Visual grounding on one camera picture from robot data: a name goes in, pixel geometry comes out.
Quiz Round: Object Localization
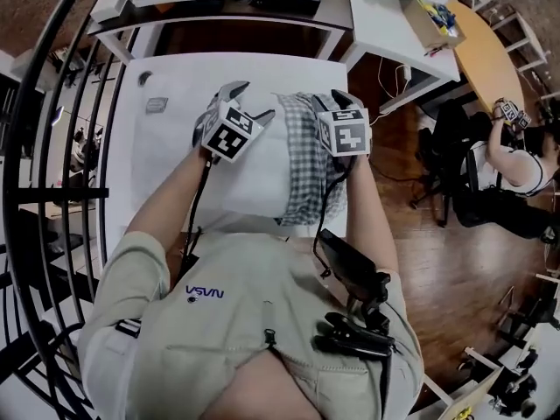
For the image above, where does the person's left forearm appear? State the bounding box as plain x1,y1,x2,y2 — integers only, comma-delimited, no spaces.
126,146,211,253

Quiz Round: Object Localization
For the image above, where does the right hand-held gripper cable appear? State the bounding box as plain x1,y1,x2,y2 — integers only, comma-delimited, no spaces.
312,155,358,279

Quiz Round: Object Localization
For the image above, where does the white table with clutter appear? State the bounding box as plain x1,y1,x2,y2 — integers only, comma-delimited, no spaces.
87,0,354,65

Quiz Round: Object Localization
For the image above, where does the open cardboard box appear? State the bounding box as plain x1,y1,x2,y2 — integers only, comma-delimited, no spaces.
400,0,467,52

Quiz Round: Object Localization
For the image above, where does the white desk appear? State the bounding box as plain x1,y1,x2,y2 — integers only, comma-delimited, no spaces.
340,0,461,117

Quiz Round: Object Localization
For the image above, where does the white and black machine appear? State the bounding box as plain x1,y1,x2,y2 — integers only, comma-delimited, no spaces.
72,127,104,179

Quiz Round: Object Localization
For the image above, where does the white shelf rack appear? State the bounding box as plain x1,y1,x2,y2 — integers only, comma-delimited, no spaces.
437,0,552,74

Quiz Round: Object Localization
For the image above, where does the black office chair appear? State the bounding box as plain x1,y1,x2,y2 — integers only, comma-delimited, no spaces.
410,102,504,229

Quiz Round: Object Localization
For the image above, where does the hand-held gripper cable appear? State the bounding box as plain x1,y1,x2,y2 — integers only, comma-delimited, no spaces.
312,155,358,279
181,155,215,275

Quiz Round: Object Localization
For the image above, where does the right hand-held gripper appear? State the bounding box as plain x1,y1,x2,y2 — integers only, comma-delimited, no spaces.
310,87,373,158

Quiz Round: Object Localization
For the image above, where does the grey checked pillowcase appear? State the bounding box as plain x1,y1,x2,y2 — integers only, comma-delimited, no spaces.
271,92,351,227

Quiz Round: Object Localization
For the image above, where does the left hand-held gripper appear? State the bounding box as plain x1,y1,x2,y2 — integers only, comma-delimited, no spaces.
192,80,277,165

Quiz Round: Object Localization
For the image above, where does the black clip-mounted device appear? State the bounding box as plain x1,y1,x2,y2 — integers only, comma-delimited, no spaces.
312,228,397,358

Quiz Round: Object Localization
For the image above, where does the left hand-held gripper cable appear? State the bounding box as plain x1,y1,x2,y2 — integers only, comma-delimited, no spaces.
181,155,215,275

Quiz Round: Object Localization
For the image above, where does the round wooden table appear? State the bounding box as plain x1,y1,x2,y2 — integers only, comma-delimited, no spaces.
445,0,526,117

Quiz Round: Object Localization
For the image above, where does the person's beige vest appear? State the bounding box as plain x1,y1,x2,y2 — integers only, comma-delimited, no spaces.
77,229,425,420

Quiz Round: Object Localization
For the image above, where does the white pillow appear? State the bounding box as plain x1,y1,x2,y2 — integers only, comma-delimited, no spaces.
130,86,327,218

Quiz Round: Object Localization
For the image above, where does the person's right forearm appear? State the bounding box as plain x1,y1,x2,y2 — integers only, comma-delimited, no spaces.
345,155,399,275

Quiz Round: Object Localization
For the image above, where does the black metal railing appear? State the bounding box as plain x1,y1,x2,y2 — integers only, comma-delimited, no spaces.
0,0,145,420

